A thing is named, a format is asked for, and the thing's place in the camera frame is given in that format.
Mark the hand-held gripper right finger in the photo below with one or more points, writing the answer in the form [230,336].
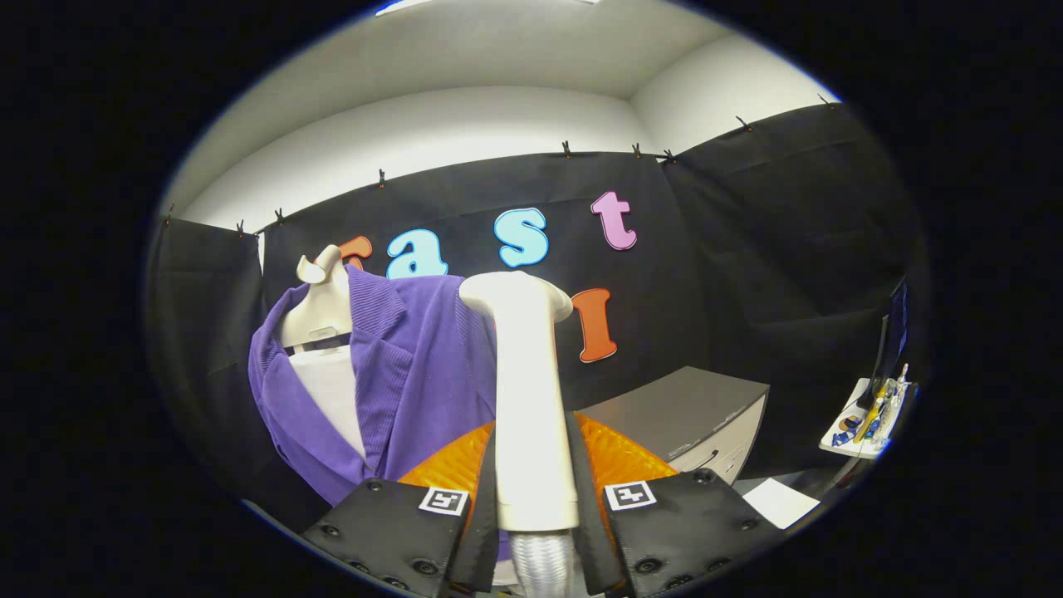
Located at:
[585,531]

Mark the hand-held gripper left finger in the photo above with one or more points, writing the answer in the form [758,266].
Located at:
[484,531]

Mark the white garment steamer head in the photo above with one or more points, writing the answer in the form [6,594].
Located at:
[531,399]

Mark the purple jacket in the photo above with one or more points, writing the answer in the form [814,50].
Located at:
[415,374]

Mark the cream garment hanger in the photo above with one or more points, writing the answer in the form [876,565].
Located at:
[320,311]

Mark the grey cabinet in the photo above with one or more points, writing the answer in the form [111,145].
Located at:
[673,407]

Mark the white paper sheet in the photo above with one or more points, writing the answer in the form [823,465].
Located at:
[781,502]

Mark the white side table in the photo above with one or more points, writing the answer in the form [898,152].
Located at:
[855,390]

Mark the yellow tool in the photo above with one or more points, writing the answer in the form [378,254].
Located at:
[872,415]

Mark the black backdrop cloth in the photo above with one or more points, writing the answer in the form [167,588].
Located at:
[747,249]

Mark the row of black clips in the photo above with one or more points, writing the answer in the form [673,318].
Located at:
[381,177]

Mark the dark monitor screen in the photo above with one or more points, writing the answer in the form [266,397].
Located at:
[897,332]

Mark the ceiling light panel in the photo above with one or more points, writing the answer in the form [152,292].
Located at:
[403,6]

